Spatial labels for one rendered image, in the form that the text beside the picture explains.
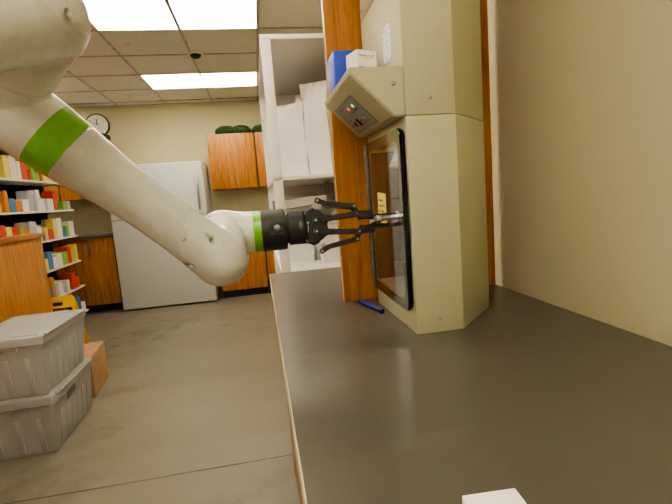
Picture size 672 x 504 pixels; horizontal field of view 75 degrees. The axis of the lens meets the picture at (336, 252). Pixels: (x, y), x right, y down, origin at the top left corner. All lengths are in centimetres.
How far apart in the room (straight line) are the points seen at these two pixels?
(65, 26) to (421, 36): 63
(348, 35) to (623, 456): 115
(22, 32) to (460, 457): 72
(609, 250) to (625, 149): 22
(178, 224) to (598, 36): 95
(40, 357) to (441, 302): 224
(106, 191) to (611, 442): 81
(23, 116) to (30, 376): 216
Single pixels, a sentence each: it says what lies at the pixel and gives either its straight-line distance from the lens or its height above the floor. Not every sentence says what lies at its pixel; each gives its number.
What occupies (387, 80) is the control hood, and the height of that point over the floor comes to 148.
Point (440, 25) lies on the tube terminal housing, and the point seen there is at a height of 159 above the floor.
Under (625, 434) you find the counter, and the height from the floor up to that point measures 94.
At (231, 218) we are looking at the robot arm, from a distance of 97.
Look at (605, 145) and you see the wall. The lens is 114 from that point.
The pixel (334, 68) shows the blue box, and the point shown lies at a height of 156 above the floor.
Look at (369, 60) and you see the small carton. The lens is 107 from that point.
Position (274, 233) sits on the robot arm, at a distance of 96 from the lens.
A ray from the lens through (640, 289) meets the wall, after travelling 109.
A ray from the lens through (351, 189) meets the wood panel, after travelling 130.
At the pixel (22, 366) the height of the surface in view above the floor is 50.
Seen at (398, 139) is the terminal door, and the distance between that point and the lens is 97.
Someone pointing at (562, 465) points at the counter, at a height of 94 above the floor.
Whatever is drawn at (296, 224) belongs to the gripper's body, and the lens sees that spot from 97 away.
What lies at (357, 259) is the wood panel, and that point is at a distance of 131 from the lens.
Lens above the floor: 126
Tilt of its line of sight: 7 degrees down
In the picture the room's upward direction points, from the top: 4 degrees counter-clockwise
